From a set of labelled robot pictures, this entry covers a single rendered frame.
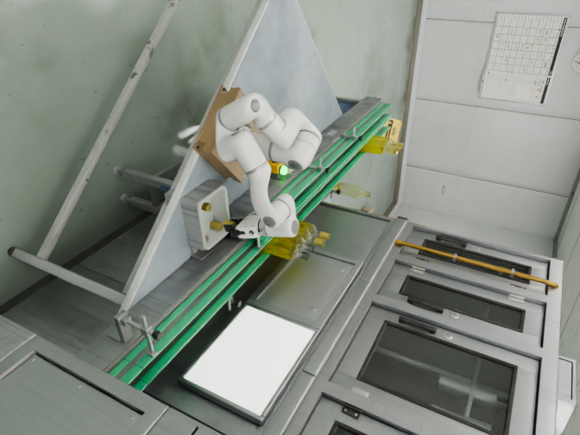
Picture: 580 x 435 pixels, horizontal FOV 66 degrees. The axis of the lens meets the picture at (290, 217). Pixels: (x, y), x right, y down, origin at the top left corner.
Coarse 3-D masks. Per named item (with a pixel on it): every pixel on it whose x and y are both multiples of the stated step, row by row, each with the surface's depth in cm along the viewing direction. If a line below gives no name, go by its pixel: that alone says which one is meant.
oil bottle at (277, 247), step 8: (272, 240) 197; (280, 240) 197; (264, 248) 197; (272, 248) 195; (280, 248) 193; (288, 248) 192; (296, 248) 192; (280, 256) 196; (288, 256) 193; (296, 256) 193
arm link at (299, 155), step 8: (296, 136) 169; (304, 136) 166; (312, 136) 166; (272, 144) 168; (296, 144) 165; (304, 144) 165; (312, 144) 166; (272, 152) 168; (280, 152) 167; (288, 152) 164; (296, 152) 163; (304, 152) 164; (312, 152) 166; (272, 160) 171; (280, 160) 169; (288, 160) 166; (296, 160) 163; (304, 160) 164; (296, 168) 168; (304, 168) 167
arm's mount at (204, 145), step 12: (228, 96) 170; (240, 96) 170; (216, 108) 170; (204, 132) 168; (204, 144) 167; (204, 156) 173; (216, 156) 167; (216, 168) 182; (228, 168) 176; (240, 168) 183; (240, 180) 186
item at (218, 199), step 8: (216, 192) 172; (224, 192) 178; (208, 200) 181; (216, 200) 182; (224, 200) 180; (200, 208) 165; (216, 208) 184; (224, 208) 182; (200, 216) 167; (208, 216) 183; (216, 216) 186; (224, 216) 184; (200, 224) 169; (208, 224) 185; (208, 232) 184; (216, 232) 185; (224, 232) 185; (208, 240) 180; (216, 240) 181; (208, 248) 176
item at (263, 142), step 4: (240, 128) 175; (244, 128) 177; (248, 128) 179; (252, 132) 175; (256, 136) 172; (260, 136) 172; (264, 136) 171; (256, 140) 171; (260, 140) 171; (264, 140) 170; (268, 140) 170; (260, 144) 170; (264, 144) 170; (268, 144) 169; (264, 148) 170; (268, 148) 169; (264, 152) 170; (268, 156) 170; (268, 160) 173
